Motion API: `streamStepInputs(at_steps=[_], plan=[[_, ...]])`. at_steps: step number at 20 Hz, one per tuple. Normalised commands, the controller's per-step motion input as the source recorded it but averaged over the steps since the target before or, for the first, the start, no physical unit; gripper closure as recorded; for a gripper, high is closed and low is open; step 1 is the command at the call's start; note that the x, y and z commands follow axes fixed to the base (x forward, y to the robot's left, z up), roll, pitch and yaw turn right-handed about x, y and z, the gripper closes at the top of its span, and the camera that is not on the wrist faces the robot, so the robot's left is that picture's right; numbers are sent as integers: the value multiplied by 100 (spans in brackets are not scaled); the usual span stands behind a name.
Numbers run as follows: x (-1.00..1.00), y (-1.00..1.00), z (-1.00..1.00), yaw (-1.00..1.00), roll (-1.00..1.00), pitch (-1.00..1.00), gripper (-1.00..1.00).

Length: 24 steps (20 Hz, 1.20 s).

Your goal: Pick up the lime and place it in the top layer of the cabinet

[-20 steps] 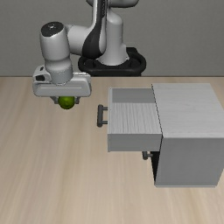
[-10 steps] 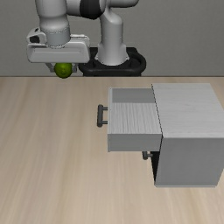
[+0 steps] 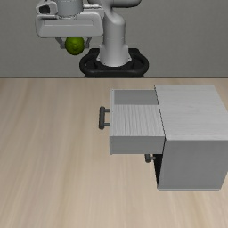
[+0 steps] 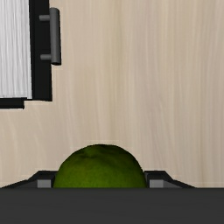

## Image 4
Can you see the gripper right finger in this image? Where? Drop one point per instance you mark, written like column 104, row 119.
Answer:
column 157, row 180

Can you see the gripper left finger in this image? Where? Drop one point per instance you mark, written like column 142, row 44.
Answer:
column 43, row 180

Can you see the green lime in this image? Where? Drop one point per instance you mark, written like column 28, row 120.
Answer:
column 99, row 169

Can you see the cabinet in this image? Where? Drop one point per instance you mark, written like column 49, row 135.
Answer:
column 17, row 52

